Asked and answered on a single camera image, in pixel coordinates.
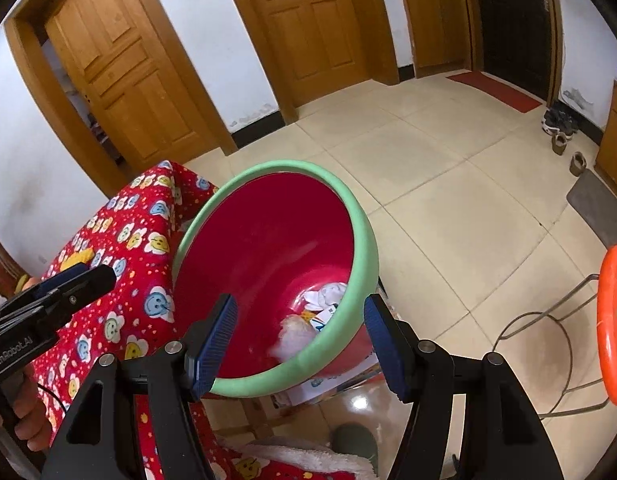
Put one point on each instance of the rice cracker snack bag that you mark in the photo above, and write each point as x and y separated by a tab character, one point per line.
83	256

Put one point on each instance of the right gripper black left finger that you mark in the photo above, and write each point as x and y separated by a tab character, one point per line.
100	437

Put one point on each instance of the wooden wall cabinet panel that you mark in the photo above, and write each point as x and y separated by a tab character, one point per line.
439	35

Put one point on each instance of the person's left hand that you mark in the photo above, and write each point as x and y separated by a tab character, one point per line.
33	427

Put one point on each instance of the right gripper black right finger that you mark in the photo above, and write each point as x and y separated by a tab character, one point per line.
502	436

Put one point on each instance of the red bin with green rim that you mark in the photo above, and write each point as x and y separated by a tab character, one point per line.
269	236

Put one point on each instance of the white cloth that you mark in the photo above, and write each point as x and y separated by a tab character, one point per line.
327	296

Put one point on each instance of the orange plastic stool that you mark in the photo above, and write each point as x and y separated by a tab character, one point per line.
585	318

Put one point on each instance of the pair of dark shoes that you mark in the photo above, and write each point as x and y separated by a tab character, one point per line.
558	121

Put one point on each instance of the grey floor mat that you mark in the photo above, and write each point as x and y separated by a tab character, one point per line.
597	205

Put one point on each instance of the dark entrance door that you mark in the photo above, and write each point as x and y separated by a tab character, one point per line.
516	42

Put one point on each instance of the left wooden door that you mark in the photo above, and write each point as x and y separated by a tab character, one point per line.
114	58

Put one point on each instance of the red smiley flower tablecloth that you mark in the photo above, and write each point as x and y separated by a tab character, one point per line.
137	234

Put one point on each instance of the middle wooden door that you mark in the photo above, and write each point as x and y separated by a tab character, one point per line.
317	44

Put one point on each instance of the apple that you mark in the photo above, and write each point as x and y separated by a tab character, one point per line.
31	282

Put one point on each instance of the teal white medicine box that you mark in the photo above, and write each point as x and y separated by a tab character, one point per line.
318	320

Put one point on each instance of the wooden door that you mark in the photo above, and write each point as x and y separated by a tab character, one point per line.
114	58
317	44

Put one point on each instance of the large paper ball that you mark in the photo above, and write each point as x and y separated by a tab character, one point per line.
294	336

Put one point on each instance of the red door mat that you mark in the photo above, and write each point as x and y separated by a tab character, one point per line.
498	90

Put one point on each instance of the wooden side cabinet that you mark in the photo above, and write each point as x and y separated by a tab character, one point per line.
606	161

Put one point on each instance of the brown shoe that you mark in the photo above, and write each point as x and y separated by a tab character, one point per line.
559	143
578	164

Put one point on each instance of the wooden chair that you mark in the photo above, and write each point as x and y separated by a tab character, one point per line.
12	275

